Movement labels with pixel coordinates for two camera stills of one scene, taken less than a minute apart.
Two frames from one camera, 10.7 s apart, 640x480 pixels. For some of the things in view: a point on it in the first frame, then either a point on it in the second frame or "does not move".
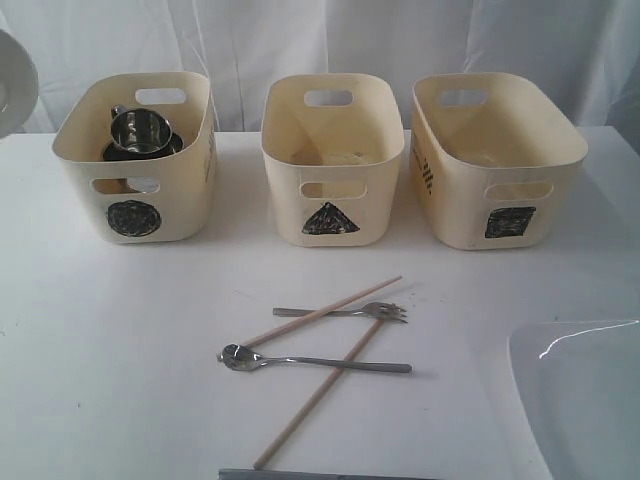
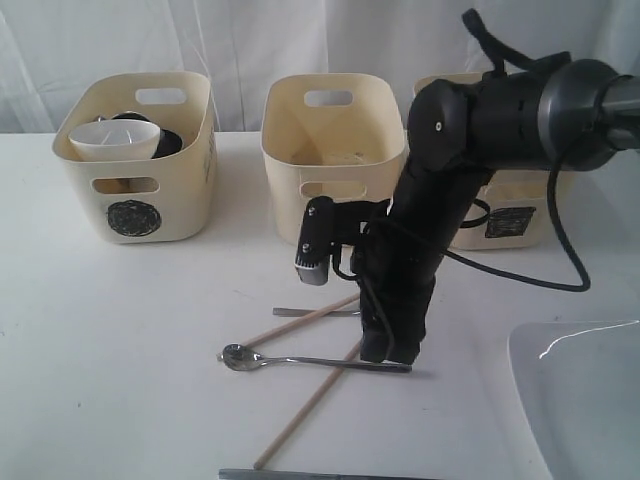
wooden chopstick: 315,398 does not move
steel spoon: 243,358 does not move
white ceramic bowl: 19,88 → 115,140
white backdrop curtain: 585,54 does not move
